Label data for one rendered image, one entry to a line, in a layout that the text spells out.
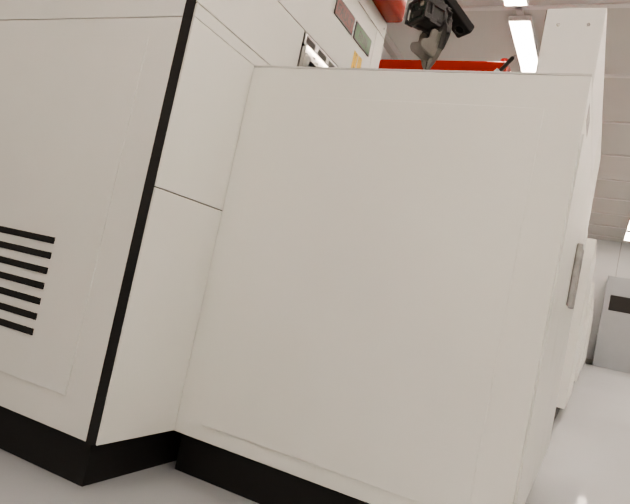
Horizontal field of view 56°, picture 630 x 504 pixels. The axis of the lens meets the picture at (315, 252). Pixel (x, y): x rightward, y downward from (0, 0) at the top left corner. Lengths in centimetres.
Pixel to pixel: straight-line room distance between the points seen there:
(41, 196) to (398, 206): 66
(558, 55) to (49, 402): 106
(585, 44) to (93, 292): 93
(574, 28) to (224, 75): 62
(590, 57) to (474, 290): 43
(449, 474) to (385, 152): 54
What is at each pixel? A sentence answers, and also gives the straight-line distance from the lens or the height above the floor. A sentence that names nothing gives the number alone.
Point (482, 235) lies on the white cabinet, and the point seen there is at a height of 54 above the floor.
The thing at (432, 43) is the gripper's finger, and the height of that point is 102.
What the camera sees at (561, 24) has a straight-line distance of 116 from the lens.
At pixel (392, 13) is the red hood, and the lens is 184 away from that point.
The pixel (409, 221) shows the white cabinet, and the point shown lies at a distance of 102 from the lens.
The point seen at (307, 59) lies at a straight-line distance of 142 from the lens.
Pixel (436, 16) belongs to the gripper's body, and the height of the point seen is 108.
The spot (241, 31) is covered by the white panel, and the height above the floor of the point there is 86.
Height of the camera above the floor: 41
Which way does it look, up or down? 3 degrees up
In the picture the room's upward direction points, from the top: 12 degrees clockwise
